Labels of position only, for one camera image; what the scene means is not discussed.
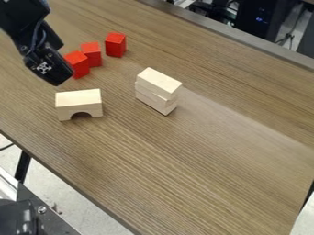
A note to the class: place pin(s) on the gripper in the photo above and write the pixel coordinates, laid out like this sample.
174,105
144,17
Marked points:
39,38

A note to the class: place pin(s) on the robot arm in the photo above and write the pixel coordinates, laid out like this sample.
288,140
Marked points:
20,12

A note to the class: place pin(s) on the red block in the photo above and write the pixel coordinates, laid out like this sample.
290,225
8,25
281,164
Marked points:
77,62
115,43
92,52

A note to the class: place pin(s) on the wooden arch block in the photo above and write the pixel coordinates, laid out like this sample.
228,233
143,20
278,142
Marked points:
77,99

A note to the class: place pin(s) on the black table leg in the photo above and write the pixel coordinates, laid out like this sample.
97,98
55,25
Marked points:
22,166

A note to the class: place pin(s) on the black metal base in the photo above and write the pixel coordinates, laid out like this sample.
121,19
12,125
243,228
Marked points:
28,214

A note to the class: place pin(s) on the black computer tower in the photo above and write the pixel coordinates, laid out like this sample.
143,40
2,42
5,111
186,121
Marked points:
259,16

